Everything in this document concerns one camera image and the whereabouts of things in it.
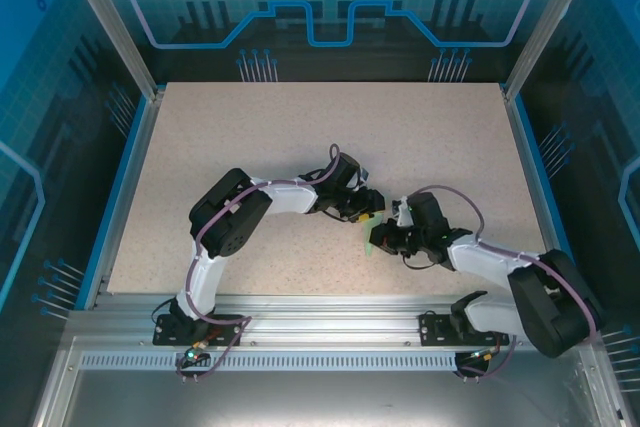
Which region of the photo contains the aluminium side rail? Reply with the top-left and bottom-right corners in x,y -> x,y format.
502,89 -> 574,309
92,89 -> 166,309

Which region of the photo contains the aluminium frame rail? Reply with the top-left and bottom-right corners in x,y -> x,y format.
67,293 -> 599,348

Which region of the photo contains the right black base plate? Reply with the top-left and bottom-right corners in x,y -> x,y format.
418,311 -> 511,347

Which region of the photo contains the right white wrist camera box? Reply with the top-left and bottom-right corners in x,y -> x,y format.
392,198 -> 415,229

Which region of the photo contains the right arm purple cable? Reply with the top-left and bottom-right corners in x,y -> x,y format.
409,185 -> 604,381

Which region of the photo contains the slotted aluminium strip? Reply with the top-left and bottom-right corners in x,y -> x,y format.
79,354 -> 586,370

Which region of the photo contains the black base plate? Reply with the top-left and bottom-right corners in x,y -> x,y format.
418,311 -> 511,347
153,314 -> 245,347

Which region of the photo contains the aluminium corner post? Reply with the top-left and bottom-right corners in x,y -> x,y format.
55,0 -> 167,103
501,0 -> 604,103

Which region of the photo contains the light green paper sheet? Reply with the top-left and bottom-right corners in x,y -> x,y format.
362,213 -> 387,257

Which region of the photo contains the grey metal tray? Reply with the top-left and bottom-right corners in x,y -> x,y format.
29,336 -> 640,427

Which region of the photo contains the cable connector with green light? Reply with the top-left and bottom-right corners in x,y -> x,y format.
182,341 -> 209,366
467,344 -> 504,363

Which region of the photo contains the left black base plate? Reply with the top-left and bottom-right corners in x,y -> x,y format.
153,314 -> 245,347

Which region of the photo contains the blue edge strip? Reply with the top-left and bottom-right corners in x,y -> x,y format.
513,95 -> 592,311
73,94 -> 151,311

